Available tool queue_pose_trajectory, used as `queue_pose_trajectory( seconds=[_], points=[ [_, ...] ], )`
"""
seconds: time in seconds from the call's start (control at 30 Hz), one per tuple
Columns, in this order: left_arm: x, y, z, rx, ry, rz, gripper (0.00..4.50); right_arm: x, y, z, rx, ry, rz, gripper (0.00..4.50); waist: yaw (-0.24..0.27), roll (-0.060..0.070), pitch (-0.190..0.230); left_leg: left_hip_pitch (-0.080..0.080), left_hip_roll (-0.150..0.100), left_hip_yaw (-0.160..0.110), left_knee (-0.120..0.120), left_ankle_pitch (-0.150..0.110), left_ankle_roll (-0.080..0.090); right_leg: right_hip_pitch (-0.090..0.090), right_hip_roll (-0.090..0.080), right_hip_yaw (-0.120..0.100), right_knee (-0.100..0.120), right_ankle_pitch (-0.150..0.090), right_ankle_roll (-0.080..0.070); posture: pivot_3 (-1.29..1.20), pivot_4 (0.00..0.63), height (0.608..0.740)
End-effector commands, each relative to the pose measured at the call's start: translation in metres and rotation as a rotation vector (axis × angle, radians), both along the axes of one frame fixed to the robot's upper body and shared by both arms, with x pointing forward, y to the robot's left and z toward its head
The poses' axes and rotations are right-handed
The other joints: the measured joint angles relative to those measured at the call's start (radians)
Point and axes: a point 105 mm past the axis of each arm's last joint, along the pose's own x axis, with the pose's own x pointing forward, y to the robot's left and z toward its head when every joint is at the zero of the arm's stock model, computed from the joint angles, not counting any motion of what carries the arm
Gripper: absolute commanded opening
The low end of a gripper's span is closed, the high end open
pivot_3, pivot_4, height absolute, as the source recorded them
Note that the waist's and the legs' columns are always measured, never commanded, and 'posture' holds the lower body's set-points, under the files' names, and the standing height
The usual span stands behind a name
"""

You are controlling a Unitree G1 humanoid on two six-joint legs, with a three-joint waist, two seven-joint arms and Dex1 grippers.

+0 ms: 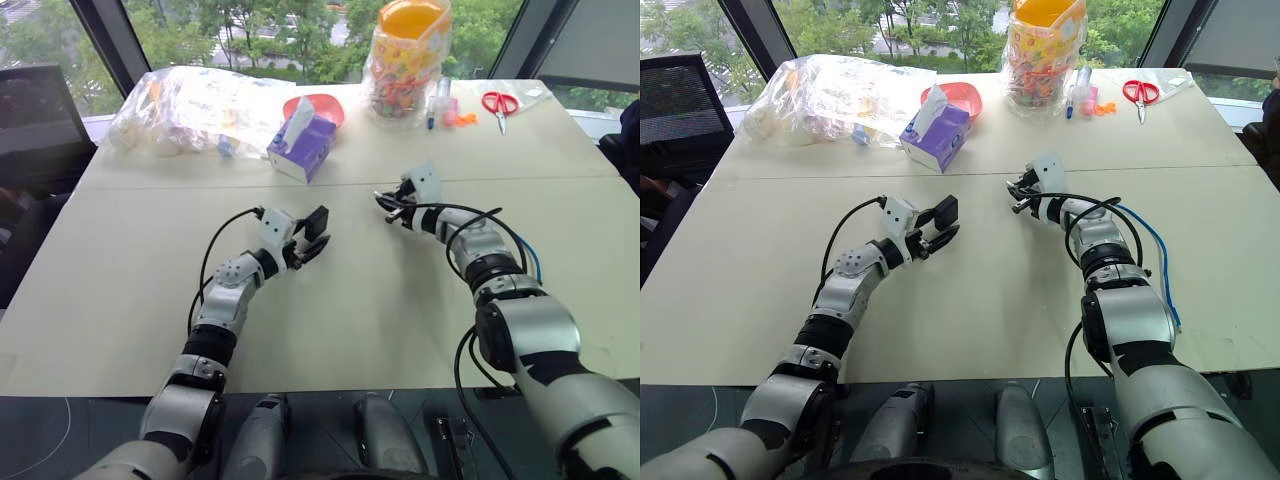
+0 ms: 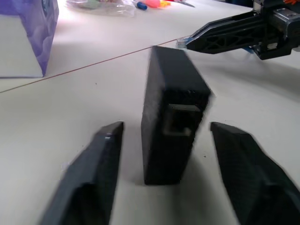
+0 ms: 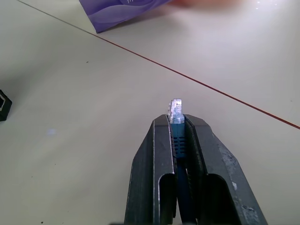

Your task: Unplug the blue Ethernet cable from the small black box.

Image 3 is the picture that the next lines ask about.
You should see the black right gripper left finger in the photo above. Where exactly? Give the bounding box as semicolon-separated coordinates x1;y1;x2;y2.
123;114;178;225

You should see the purple plastic bag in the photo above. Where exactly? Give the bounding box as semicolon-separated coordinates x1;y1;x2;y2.
79;0;174;34

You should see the blue ethernet cable plug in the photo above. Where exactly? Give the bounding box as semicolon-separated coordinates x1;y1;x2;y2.
167;98;196;225

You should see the small black box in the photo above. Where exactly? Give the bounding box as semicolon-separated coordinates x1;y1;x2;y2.
0;89;13;122

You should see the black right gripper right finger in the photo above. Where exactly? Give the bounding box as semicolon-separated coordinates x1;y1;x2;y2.
185;114;269;225

